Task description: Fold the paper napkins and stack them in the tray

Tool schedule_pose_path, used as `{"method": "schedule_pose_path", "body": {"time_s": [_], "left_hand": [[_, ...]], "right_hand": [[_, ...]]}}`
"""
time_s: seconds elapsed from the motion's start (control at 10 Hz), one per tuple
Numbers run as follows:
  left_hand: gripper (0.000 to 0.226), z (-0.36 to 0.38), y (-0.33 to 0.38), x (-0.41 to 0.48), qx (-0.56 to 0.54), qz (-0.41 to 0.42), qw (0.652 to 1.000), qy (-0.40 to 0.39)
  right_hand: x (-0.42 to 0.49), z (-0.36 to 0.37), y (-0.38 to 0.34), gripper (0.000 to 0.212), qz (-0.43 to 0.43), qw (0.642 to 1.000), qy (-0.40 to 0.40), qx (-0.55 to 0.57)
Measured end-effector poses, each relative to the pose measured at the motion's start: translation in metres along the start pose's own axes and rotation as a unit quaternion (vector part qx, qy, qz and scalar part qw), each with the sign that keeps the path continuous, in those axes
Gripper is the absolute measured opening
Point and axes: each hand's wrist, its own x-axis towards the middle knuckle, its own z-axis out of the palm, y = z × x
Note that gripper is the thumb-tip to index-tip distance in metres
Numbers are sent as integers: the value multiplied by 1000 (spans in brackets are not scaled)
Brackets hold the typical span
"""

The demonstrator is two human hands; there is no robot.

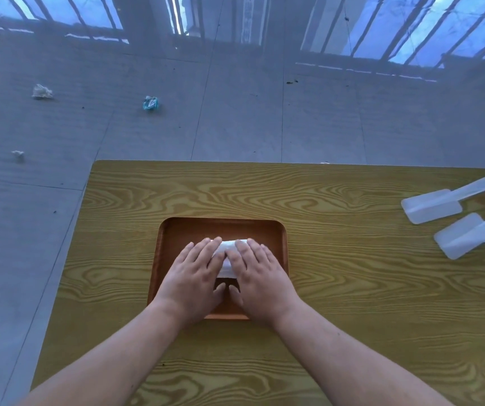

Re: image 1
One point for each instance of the person's right little finger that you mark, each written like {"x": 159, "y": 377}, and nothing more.
{"x": 271, "y": 258}

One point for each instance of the person's left middle finger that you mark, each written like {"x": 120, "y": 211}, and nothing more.
{"x": 211, "y": 250}

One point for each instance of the person's right thumb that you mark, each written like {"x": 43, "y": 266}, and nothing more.
{"x": 234, "y": 295}

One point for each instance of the person's right hand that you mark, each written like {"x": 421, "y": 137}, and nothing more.
{"x": 263, "y": 291}

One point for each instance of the white plastic scraper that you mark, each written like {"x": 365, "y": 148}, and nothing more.
{"x": 432, "y": 205}
{"x": 462, "y": 234}

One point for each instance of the crumpled teal wrapper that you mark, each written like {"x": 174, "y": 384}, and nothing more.
{"x": 150, "y": 103}

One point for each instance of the brown wooden tray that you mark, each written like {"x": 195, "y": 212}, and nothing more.
{"x": 174, "y": 245}

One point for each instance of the person's left little finger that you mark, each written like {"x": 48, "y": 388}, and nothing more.
{"x": 184, "y": 255}

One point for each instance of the person's left hand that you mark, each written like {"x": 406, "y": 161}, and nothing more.
{"x": 187, "y": 287}

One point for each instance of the person's right middle finger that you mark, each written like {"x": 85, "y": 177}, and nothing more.
{"x": 245, "y": 252}

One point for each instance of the person's left forearm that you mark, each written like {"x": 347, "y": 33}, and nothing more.
{"x": 111, "y": 359}

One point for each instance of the person's left thumb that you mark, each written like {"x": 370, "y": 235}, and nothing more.
{"x": 220, "y": 293}

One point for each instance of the small crumpled white paper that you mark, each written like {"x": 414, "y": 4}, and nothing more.
{"x": 18, "y": 155}

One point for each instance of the person's right forearm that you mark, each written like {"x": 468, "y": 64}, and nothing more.
{"x": 352, "y": 363}

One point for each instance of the white towel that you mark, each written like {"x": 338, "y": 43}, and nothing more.
{"x": 227, "y": 247}

